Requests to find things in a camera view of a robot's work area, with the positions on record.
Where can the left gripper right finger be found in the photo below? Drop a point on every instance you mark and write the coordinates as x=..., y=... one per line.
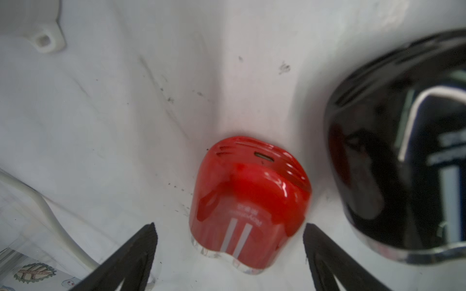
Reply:
x=330, y=264

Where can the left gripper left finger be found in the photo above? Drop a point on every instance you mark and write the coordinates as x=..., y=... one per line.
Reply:
x=128, y=269

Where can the red electric shaver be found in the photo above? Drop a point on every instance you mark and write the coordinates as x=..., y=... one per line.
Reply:
x=250, y=198

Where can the white power strip blue sockets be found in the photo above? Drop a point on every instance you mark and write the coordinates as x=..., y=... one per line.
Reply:
x=34, y=20

